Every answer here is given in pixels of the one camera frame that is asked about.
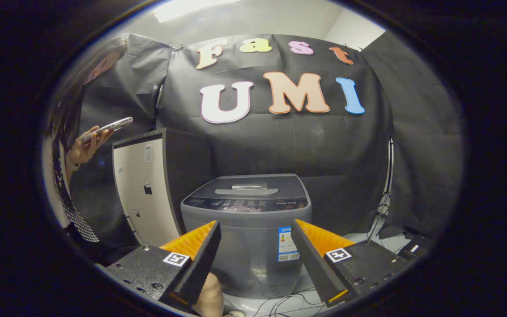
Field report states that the black backdrop cloth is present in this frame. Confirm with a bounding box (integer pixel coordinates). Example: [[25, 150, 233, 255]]
[[66, 31, 464, 240]]

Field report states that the smartphone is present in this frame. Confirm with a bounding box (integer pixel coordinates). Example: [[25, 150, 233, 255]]
[[80, 116, 134, 144]]

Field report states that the white and black cabinet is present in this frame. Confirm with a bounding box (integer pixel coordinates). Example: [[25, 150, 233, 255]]
[[112, 128, 212, 247]]

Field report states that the black box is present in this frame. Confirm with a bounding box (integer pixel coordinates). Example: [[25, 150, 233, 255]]
[[397, 236, 432, 260]]

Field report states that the dark washing machine lid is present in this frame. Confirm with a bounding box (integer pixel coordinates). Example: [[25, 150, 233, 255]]
[[194, 174, 309, 201]]

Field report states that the grey washing machine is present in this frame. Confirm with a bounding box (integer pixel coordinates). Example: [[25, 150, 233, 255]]
[[180, 173, 312, 299]]

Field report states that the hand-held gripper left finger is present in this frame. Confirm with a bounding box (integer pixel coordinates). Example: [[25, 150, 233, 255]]
[[106, 220, 222, 311]]

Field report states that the metal light stand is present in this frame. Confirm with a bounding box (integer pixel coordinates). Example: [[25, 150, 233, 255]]
[[368, 139, 395, 238]]

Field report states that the person's knee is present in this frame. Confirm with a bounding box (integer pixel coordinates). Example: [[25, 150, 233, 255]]
[[192, 272, 224, 317]]

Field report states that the tangle of thin cables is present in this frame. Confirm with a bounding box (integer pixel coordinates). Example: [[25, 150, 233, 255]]
[[245, 286, 324, 317]]

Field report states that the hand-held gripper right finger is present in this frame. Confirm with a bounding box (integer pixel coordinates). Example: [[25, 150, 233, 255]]
[[291, 219, 412, 307]]

